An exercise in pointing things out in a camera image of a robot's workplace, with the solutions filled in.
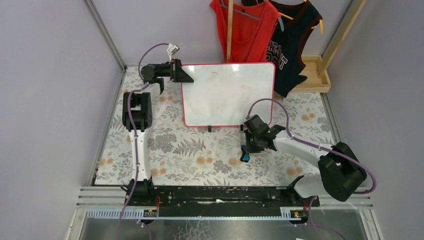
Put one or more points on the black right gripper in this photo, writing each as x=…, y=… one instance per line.
x=254, y=133

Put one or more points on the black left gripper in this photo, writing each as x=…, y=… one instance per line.
x=176, y=70

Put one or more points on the blue whiteboard eraser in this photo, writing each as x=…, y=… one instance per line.
x=245, y=158

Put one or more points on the pink framed whiteboard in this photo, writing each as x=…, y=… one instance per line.
x=223, y=94

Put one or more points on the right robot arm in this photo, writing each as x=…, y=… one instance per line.
x=339, y=173

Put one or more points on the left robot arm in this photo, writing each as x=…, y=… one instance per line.
x=137, y=118

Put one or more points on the floral table mat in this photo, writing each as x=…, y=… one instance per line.
x=181, y=155

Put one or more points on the red tank top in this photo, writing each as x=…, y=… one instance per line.
x=252, y=28

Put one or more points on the wooden clothes rack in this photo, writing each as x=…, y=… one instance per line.
x=315, y=68

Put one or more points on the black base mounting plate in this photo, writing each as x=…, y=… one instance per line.
x=223, y=201

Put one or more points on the dark navy jersey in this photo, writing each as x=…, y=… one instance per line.
x=280, y=37

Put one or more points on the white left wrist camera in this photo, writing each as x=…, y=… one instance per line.
x=172, y=49

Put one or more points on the white slotted cable duct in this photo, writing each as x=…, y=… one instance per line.
x=152, y=214

